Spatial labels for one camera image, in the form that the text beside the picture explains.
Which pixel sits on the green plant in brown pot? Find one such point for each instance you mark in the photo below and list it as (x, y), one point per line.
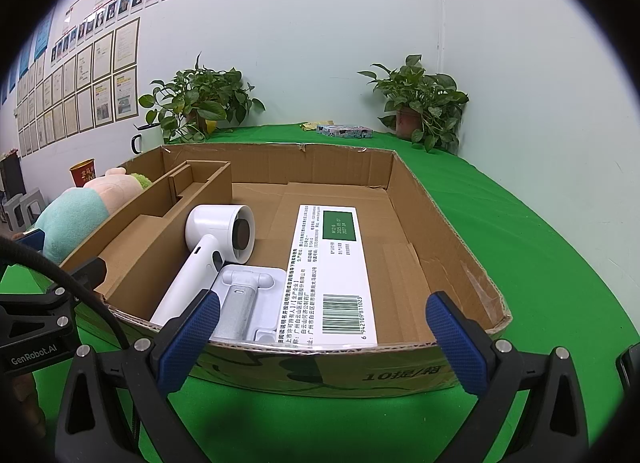
(420, 93)

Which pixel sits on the yellow cloth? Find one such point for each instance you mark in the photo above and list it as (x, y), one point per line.
(312, 126)

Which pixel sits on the red paper cup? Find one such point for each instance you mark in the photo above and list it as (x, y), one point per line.
(82, 174)

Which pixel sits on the grey plastic stools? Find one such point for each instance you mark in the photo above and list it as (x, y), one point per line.
(25, 208)

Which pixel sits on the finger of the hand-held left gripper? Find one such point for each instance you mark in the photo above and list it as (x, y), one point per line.
(90, 270)
(31, 239)

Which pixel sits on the person's left hand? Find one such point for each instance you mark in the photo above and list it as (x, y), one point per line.
(22, 403)

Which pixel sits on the pig plush toy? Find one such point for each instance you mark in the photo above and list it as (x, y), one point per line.
(75, 213)

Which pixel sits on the brown cardboard box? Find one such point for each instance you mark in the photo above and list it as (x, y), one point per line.
(430, 223)

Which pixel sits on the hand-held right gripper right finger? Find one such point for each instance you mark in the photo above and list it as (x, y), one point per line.
(457, 343)

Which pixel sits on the white medicine box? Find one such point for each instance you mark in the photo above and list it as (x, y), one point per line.
(330, 278)

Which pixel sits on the white enamel mug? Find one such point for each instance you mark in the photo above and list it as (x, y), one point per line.
(150, 140)

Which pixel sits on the bushy potted green plant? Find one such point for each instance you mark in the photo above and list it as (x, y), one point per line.
(200, 93)

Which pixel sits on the patterned tissue pack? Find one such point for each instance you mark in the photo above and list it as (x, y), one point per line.
(345, 131)

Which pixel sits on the white folding phone stand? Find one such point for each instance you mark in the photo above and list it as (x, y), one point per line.
(245, 303)

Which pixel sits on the row of blue wall posters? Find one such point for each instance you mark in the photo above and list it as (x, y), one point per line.
(42, 38)

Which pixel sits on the black oblong case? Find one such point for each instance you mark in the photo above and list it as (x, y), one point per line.
(624, 365)

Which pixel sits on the wall of framed certificates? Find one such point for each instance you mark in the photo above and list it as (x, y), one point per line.
(100, 83)

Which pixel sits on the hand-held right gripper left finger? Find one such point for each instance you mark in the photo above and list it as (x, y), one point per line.
(190, 343)

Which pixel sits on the white hair dryer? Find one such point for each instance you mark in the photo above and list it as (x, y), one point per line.
(195, 268)

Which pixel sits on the cardboard insert divider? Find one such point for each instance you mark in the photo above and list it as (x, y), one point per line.
(145, 243)

